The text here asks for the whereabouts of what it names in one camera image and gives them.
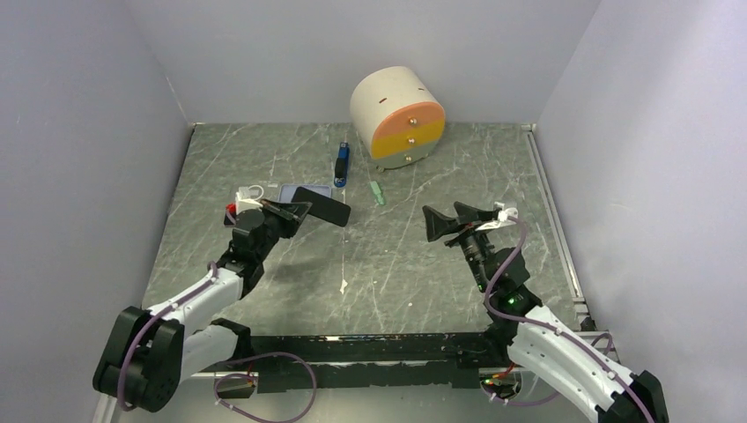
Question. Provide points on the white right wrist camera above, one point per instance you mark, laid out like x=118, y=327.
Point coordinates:
x=504, y=214

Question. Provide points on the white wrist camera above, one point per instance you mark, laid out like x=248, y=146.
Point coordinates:
x=504, y=214
x=246, y=198

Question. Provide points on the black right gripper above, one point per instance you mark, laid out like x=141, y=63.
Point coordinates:
x=438, y=225

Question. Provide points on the round beige drawer cabinet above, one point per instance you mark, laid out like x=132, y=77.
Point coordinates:
x=396, y=117

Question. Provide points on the black base bar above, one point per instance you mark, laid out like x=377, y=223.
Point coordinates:
x=459, y=360

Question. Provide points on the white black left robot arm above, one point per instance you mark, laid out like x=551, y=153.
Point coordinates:
x=151, y=351

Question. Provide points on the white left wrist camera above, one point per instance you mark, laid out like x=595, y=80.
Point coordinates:
x=246, y=198

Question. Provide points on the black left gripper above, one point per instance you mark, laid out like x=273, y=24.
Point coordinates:
x=293, y=211

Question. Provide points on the small green plastic tool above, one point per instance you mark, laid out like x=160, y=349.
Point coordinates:
x=377, y=193

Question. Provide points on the blue black stapler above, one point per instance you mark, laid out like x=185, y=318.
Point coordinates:
x=341, y=167

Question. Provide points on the phone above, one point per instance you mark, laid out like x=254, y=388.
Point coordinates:
x=325, y=208
x=229, y=219

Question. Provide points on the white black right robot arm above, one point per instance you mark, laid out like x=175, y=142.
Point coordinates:
x=531, y=335

